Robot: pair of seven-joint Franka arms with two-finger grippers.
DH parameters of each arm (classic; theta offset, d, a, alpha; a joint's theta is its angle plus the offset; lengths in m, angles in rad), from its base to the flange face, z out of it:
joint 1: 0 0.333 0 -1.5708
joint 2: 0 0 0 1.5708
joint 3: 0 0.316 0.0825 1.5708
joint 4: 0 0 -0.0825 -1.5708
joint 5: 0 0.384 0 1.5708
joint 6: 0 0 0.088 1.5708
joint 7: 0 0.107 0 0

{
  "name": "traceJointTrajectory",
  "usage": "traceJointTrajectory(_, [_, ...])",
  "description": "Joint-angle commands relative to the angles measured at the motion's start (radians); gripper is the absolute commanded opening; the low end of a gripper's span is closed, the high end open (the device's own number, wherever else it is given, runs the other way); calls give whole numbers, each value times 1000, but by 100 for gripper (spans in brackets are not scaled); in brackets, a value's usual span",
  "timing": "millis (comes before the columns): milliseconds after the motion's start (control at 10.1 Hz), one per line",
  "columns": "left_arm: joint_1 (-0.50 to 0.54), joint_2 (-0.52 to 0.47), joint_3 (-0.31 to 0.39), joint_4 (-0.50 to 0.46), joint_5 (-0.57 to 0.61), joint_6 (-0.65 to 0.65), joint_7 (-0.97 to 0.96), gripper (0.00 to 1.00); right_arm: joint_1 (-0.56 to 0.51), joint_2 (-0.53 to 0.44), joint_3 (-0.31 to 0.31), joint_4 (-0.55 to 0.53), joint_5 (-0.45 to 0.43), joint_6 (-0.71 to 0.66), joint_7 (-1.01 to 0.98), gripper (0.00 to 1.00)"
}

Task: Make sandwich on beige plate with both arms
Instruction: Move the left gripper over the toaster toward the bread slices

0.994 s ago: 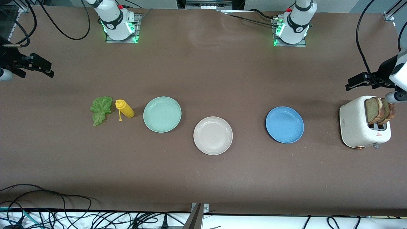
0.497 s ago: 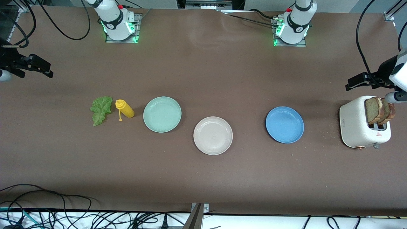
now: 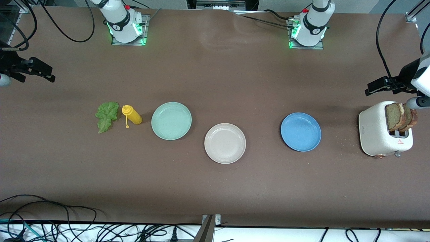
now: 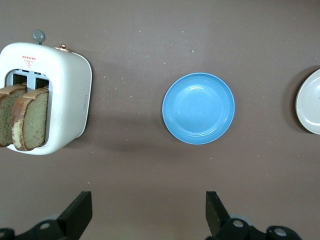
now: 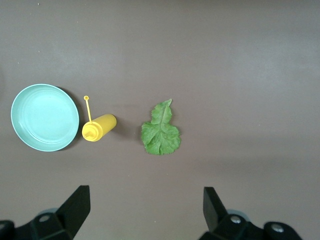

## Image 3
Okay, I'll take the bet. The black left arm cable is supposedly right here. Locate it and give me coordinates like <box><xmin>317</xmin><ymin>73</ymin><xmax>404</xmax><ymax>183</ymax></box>
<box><xmin>376</xmin><ymin>0</ymin><xmax>430</xmax><ymax>86</ymax></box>

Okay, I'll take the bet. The beige plate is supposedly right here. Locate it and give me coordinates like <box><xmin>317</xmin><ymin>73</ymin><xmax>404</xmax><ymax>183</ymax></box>
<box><xmin>204</xmin><ymin>123</ymin><xmax>246</xmax><ymax>164</ymax></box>

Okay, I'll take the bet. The thick black braided cable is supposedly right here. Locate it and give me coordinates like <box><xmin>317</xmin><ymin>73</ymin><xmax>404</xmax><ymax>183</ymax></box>
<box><xmin>235</xmin><ymin>13</ymin><xmax>296</xmax><ymax>30</ymax></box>

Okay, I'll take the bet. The green lettuce leaf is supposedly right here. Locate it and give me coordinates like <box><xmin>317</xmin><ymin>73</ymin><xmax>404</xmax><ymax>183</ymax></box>
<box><xmin>95</xmin><ymin>102</ymin><xmax>120</xmax><ymax>134</ymax></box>

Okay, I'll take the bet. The aluminium frame rail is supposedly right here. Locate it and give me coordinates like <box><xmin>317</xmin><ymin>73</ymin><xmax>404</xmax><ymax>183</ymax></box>
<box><xmin>405</xmin><ymin>0</ymin><xmax>430</xmax><ymax>23</ymax></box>
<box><xmin>7</xmin><ymin>3</ymin><xmax>31</xmax><ymax>41</ymax></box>

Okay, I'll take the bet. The mint green plate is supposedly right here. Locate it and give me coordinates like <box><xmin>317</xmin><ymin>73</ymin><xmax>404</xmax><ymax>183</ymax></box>
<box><xmin>151</xmin><ymin>102</ymin><xmax>192</xmax><ymax>140</ymax></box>

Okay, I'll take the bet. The blue plate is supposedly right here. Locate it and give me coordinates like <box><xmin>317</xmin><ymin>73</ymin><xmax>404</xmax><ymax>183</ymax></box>
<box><xmin>281</xmin><ymin>112</ymin><xmax>322</xmax><ymax>152</ymax></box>

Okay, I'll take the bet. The black floor cable loop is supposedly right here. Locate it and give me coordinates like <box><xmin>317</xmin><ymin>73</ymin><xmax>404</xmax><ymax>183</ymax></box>
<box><xmin>0</xmin><ymin>194</ymin><xmax>98</xmax><ymax>242</ymax></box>

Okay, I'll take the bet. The white toaster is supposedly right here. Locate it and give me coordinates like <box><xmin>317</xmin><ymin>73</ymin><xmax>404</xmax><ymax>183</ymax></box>
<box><xmin>358</xmin><ymin>101</ymin><xmax>414</xmax><ymax>158</ymax></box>

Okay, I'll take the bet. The grey metal table bracket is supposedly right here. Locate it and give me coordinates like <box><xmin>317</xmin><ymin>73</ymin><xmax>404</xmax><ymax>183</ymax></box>
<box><xmin>193</xmin><ymin>214</ymin><xmax>222</xmax><ymax>242</ymax></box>

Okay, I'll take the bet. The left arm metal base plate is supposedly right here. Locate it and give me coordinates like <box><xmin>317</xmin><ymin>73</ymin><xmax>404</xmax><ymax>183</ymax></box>
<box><xmin>287</xmin><ymin>18</ymin><xmax>325</xmax><ymax>50</ymax></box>

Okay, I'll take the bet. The yellow mustard squeeze bottle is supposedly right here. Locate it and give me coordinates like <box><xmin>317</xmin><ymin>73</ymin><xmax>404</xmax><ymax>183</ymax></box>
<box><xmin>122</xmin><ymin>105</ymin><xmax>142</xmax><ymax>128</ymax></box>

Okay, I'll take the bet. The brown bread slice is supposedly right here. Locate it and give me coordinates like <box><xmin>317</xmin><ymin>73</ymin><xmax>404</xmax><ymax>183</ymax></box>
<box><xmin>400</xmin><ymin>103</ymin><xmax>418</xmax><ymax>132</ymax></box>
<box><xmin>385</xmin><ymin>102</ymin><xmax>404</xmax><ymax>132</ymax></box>

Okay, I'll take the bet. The teal floor cable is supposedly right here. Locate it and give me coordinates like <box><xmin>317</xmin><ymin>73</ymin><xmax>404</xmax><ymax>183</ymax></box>
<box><xmin>0</xmin><ymin>218</ymin><xmax>44</xmax><ymax>242</ymax></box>

